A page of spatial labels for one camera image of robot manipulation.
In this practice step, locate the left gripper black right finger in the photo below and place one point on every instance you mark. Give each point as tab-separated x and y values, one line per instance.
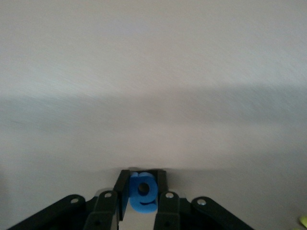
169	210

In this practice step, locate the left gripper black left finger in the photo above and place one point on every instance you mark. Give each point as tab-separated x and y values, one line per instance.
105	208

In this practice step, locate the blue foam letter a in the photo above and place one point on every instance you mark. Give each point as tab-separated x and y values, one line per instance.
138	203

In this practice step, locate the yellow foam letter h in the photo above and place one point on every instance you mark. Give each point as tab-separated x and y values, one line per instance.
303	221

